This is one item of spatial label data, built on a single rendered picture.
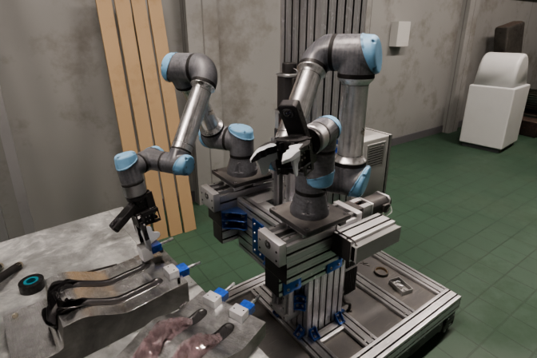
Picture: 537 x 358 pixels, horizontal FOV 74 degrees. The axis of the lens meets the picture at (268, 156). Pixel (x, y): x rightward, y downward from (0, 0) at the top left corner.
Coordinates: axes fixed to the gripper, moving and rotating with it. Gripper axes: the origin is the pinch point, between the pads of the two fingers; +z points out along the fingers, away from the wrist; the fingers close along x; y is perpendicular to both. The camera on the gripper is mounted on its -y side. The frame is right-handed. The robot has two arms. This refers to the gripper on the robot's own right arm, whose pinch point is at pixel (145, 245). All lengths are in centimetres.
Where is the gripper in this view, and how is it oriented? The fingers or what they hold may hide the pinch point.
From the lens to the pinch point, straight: 142.8
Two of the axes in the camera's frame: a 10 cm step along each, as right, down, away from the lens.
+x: -6.3, -1.5, 7.6
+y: 7.6, -3.1, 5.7
